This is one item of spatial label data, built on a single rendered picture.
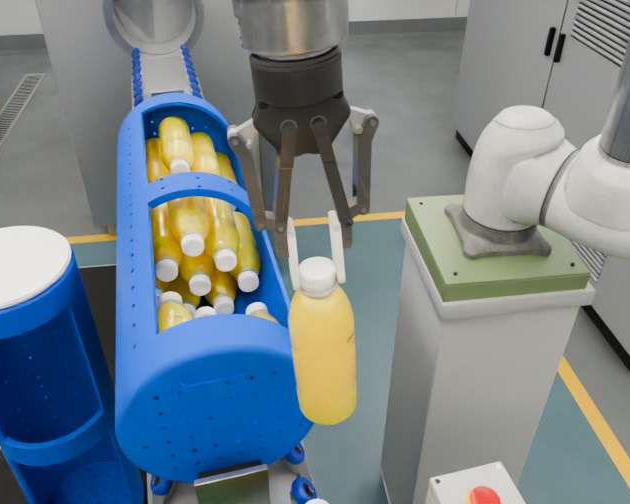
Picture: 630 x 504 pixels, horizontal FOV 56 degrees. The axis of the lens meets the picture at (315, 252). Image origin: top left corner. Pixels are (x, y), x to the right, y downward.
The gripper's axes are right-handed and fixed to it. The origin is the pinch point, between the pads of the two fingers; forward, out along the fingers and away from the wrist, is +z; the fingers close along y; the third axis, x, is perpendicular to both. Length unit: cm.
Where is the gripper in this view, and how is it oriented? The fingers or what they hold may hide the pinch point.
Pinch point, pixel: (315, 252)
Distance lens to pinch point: 59.9
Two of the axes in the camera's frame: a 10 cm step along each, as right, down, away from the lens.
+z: 0.8, 8.2, 5.7
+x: 1.5, 5.5, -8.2
